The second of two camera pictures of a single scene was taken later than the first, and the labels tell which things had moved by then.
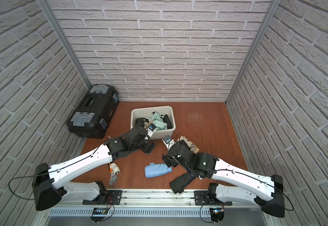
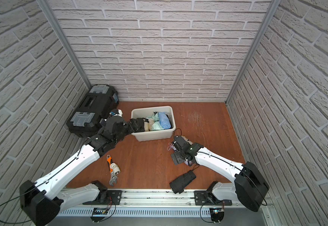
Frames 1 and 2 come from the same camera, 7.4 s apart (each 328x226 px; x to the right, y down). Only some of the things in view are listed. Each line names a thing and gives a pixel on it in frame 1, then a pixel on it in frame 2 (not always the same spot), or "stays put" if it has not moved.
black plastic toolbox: x=91 y=119 stays put
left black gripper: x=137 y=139 -> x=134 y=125
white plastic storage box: x=143 y=112 stays put
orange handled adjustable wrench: x=113 y=177 stays put
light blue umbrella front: x=153 y=170 -> x=164 y=120
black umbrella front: x=177 y=185 stays put
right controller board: x=217 y=214 stays put
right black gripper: x=168 y=160 -> x=176 y=158
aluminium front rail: x=151 y=198 stays put
